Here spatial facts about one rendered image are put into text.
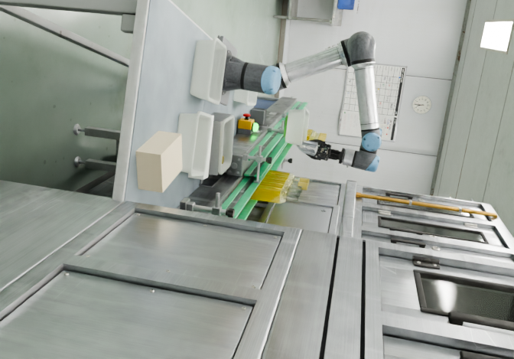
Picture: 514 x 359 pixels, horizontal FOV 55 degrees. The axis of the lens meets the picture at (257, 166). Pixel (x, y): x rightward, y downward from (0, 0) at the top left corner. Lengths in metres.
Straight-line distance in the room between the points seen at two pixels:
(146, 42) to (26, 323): 0.80
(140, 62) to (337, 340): 0.89
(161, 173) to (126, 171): 0.10
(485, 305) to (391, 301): 0.20
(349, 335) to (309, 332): 0.07
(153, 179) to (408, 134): 6.98
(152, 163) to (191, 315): 0.60
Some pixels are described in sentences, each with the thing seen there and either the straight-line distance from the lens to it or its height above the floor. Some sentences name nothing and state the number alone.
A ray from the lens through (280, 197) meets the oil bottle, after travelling 2.14.
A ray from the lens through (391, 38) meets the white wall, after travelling 8.01.
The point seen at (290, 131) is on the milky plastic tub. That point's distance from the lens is 2.15.
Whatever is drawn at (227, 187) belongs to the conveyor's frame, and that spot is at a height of 0.87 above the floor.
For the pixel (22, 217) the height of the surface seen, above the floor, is 0.58.
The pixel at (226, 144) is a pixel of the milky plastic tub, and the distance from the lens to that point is 2.11.
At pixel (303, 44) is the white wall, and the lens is 8.06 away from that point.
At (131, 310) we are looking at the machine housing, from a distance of 0.95.
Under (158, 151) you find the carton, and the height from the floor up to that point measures 0.81.
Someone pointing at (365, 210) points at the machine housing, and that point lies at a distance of 2.61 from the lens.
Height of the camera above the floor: 1.33
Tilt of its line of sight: 10 degrees down
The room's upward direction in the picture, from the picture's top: 98 degrees clockwise
